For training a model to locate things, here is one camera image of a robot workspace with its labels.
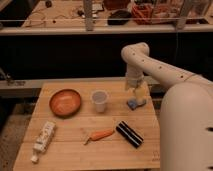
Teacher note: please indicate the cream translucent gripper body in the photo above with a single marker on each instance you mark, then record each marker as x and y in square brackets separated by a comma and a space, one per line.
[139, 94]

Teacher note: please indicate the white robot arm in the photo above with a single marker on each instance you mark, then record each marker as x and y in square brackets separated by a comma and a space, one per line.
[186, 114]

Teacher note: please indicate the blue sponge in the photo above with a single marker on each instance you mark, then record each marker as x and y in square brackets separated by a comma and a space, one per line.
[133, 103]

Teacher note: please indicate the black white striped block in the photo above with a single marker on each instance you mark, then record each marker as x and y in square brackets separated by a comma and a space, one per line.
[129, 134]

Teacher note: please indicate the white plastic cup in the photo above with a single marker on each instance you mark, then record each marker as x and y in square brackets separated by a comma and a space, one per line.
[99, 99]

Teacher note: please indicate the orange toy carrot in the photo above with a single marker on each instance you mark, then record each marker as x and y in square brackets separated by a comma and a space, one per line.
[99, 135]

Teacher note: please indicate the orange wooden bowl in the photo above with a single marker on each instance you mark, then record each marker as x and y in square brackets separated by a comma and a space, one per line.
[65, 103]

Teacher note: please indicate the black object on bench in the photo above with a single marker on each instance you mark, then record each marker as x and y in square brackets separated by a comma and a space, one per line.
[119, 17]

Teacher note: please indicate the orange basket on bench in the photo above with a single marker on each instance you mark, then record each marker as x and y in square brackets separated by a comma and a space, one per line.
[141, 14]

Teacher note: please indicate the white toothpaste tube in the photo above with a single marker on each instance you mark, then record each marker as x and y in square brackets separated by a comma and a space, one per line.
[43, 140]

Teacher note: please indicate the grey metal clamp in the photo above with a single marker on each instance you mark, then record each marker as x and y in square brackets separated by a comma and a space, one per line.
[10, 81]

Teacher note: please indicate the grey metal post right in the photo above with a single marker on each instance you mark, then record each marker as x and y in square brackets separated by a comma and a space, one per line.
[185, 9]

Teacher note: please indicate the grey metal post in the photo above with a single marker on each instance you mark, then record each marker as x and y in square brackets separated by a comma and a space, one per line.
[185, 9]
[87, 5]

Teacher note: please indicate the grey metal post left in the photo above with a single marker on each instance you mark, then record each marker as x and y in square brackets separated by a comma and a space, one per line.
[87, 5]

